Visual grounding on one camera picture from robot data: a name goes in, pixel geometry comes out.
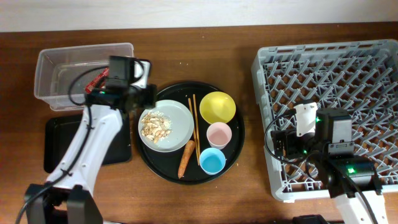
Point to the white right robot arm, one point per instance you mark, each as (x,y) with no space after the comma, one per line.
(351,180)

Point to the wooden chopstick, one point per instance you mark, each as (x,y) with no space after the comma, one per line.
(197,130)
(190,107)

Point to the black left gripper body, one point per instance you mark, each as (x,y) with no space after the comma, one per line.
(135,96)

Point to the pink cup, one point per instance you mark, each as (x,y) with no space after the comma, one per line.
(219,135)

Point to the blue cup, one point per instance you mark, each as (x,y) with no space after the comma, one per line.
(212,161)

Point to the grey ceramic plate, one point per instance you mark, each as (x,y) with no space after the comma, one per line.
(182,128)

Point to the round black serving tray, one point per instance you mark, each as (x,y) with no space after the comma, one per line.
(165,164)

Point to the clear plastic waste bin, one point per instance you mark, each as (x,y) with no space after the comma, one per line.
(57,68)

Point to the black rectangular tray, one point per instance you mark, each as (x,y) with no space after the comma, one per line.
(59,133)

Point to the red snack wrapper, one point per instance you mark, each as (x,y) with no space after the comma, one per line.
(97,82)

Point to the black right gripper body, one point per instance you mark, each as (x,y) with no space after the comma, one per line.
(296,145)

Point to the grey dishwasher rack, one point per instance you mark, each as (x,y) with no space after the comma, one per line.
(360,77)

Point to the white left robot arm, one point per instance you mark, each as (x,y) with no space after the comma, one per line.
(67,194)

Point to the peanut shells and rice pile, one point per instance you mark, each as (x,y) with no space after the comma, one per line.
(155,126)

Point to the yellow bowl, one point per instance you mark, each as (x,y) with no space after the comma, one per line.
(216,107)

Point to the orange carrot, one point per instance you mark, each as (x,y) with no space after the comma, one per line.
(188,150)

